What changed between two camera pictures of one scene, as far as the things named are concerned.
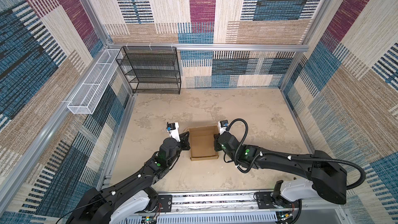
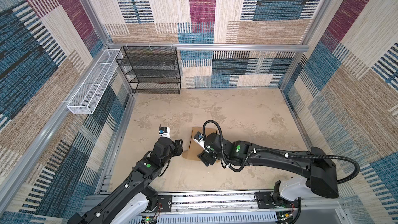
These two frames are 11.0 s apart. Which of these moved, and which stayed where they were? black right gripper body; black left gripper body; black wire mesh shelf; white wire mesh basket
Moved: black left gripper body; black right gripper body
Stayed: black wire mesh shelf; white wire mesh basket
